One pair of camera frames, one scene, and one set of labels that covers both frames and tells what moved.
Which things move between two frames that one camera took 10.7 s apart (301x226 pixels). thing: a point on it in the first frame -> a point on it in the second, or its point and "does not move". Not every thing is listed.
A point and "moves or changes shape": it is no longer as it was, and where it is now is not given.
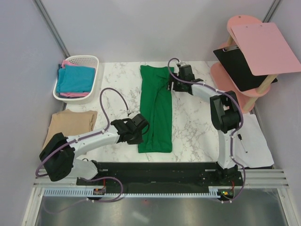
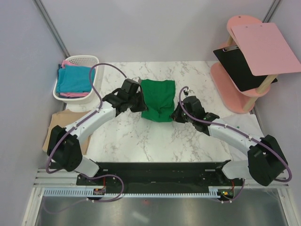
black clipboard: [233, 60] does not move
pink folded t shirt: [63, 64] does not move
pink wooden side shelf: [219, 76] does not move
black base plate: [161, 177] does not move
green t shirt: [156, 100] moves or changes shape
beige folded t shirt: [70, 123] does not move
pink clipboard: [267, 51] does not move
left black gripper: [138, 140] -> [142, 106]
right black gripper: [172, 78] -> [176, 116]
